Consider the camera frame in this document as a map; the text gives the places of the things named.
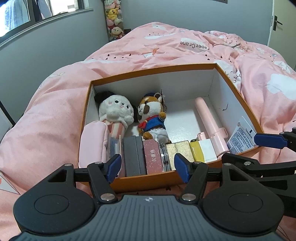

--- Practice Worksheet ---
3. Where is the yellow white small box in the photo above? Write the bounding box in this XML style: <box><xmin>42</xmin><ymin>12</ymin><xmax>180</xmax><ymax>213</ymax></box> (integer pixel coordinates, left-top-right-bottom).
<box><xmin>189</xmin><ymin>139</ymin><xmax>217</xmax><ymax>163</ymax></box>

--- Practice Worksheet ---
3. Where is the pink fabric pouch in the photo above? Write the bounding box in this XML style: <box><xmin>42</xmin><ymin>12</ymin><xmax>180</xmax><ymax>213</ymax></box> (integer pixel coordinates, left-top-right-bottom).
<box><xmin>78</xmin><ymin>121</ymin><xmax>109</xmax><ymax>168</ymax></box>

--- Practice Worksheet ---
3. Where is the gold cardboard box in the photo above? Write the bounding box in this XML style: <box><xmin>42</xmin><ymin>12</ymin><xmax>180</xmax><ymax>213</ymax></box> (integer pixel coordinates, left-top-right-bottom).
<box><xmin>166</xmin><ymin>141</ymin><xmax>194</xmax><ymax>171</ymax></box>

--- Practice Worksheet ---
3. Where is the white printed packet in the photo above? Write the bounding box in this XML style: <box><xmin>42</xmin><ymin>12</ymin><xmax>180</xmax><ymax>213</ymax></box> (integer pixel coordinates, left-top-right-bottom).
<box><xmin>227</xmin><ymin>116</ymin><xmax>256</xmax><ymax>155</ymax></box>

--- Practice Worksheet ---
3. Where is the dark grey box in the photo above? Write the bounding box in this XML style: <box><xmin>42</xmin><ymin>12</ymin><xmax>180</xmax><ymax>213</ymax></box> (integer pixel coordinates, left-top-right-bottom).
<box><xmin>123</xmin><ymin>136</ymin><xmax>147</xmax><ymax>177</ymax></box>

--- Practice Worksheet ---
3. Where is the maroon small box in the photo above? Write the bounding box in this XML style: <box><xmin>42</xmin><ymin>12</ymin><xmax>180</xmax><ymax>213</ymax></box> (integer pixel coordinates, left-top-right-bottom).
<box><xmin>143</xmin><ymin>139</ymin><xmax>164</xmax><ymax>175</ymax></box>

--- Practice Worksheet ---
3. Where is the pink handheld tool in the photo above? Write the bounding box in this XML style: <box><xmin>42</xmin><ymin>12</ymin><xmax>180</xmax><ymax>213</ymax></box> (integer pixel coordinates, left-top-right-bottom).
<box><xmin>195</xmin><ymin>97</ymin><xmax>229</xmax><ymax>159</ymax></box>

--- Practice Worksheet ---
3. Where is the white plush dog toy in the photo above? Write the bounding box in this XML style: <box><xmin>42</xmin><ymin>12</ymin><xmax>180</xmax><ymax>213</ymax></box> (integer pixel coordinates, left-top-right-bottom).
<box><xmin>94</xmin><ymin>91</ymin><xmax>134</xmax><ymax>140</ymax></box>

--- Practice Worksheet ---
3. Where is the pink patterned quilt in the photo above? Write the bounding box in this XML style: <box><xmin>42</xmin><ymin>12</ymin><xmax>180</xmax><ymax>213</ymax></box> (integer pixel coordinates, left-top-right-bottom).
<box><xmin>0</xmin><ymin>21</ymin><xmax>296</xmax><ymax>241</ymax></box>

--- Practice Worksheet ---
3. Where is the orange cardboard box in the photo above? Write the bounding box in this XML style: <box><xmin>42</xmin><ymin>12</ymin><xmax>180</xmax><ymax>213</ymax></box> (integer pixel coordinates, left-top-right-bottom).
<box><xmin>77</xmin><ymin>63</ymin><xmax>265</xmax><ymax>193</ymax></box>

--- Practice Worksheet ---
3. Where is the brown plush sailor raccoon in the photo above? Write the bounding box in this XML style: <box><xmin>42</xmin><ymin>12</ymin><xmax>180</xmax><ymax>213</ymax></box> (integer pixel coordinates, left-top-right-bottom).
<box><xmin>137</xmin><ymin>92</ymin><xmax>171</xmax><ymax>144</ymax></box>

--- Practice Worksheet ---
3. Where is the hanging plush toy stack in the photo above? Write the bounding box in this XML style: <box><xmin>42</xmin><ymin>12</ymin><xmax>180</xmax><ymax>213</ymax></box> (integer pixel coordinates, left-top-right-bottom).
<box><xmin>103</xmin><ymin>0</ymin><xmax>125</xmax><ymax>41</ymax></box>

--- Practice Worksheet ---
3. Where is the black door handle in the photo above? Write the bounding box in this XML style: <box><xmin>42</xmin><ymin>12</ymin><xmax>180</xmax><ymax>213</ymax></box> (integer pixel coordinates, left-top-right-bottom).
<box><xmin>273</xmin><ymin>15</ymin><xmax>283</xmax><ymax>31</ymax></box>

